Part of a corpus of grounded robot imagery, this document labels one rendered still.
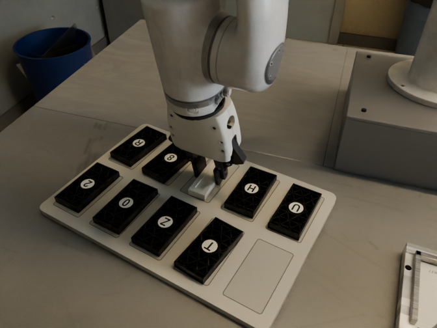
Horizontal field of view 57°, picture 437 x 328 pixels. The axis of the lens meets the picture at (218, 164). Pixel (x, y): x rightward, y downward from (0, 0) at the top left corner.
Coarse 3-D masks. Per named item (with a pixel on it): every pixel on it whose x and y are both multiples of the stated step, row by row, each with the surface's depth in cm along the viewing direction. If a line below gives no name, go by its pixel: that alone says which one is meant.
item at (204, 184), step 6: (210, 162) 70; (210, 168) 69; (204, 174) 68; (210, 174) 68; (198, 180) 67; (204, 180) 67; (210, 180) 67; (192, 186) 66; (198, 186) 66; (204, 186) 66; (210, 186) 66; (192, 192) 65; (198, 192) 65; (204, 192) 65; (210, 192) 66; (204, 198) 65
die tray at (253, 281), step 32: (96, 160) 72; (160, 192) 66; (224, 192) 66; (320, 192) 66; (64, 224) 61; (96, 224) 61; (192, 224) 61; (256, 224) 61; (320, 224) 61; (128, 256) 57; (160, 256) 57; (256, 256) 57; (288, 256) 57; (192, 288) 53; (224, 288) 53; (256, 288) 53; (288, 288) 53; (256, 320) 50
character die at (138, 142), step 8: (144, 128) 78; (152, 128) 78; (136, 136) 76; (144, 136) 77; (152, 136) 76; (160, 136) 76; (120, 144) 74; (128, 144) 74; (136, 144) 74; (144, 144) 74; (152, 144) 74; (112, 152) 72; (120, 152) 73; (128, 152) 73; (136, 152) 73; (144, 152) 73; (120, 160) 72; (128, 160) 71; (136, 160) 72
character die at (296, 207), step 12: (288, 192) 65; (300, 192) 65; (312, 192) 65; (288, 204) 63; (300, 204) 63; (312, 204) 63; (276, 216) 61; (288, 216) 61; (300, 216) 61; (276, 228) 60; (288, 228) 59; (300, 228) 59
